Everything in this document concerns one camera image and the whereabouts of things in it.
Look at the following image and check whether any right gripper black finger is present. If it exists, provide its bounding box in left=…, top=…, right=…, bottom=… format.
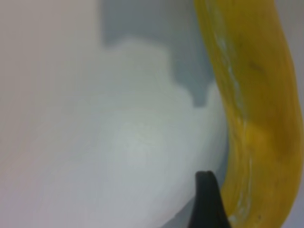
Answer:
left=187, top=170, right=232, bottom=228

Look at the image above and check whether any yellow banana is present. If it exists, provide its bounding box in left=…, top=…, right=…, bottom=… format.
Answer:
left=193, top=0, right=300, bottom=228

